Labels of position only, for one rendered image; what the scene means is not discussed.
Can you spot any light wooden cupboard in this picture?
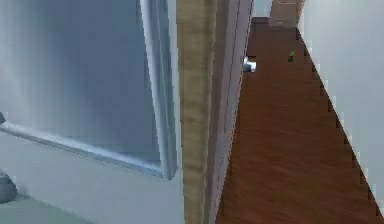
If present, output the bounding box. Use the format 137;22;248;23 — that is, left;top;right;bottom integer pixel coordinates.
175;0;220;224

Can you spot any small white blue object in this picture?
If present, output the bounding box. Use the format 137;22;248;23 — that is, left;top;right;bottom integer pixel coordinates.
242;56;258;74

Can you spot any light brown wooden cabinet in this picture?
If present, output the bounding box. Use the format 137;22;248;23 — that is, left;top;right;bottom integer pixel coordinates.
268;0;306;28

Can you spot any dark grey round object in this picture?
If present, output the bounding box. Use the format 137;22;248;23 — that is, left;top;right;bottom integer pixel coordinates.
0;169;18;205

